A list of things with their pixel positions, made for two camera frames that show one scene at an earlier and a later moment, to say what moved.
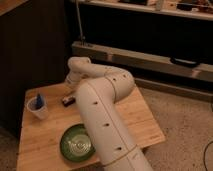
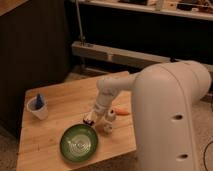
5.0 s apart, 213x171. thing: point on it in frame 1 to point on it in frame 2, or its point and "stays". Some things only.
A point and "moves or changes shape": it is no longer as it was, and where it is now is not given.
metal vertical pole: x=79 y=21 stays
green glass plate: x=76 y=144 stays
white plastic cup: x=41 y=112 stays
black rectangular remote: x=68 y=101 moves or changes shape
